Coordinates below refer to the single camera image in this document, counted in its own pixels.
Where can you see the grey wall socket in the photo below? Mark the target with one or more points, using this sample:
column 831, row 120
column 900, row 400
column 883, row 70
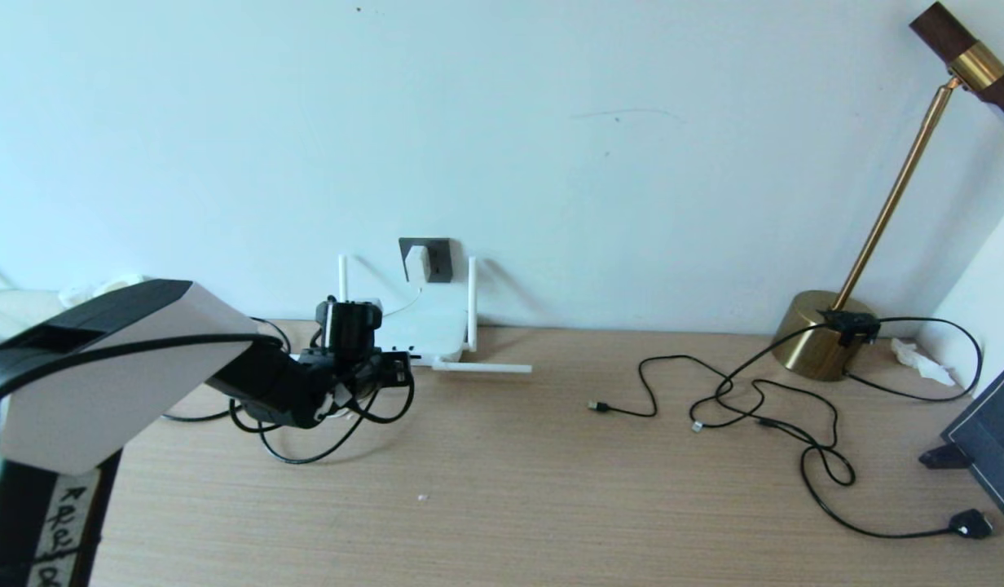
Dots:
column 442, row 261

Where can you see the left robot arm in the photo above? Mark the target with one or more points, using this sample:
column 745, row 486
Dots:
column 103, row 383

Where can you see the brass desk lamp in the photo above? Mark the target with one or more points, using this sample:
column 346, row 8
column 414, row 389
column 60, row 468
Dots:
column 813, row 342

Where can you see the white router with antennas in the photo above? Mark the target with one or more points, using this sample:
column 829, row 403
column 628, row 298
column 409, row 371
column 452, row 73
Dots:
column 437, row 330

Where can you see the white power adapter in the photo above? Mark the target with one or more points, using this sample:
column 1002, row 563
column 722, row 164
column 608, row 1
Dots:
column 417, row 264

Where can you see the crumpled white tissue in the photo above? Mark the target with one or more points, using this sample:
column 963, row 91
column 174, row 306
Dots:
column 919, row 363

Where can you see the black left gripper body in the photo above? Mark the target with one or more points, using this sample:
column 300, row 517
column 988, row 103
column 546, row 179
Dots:
column 385, row 372

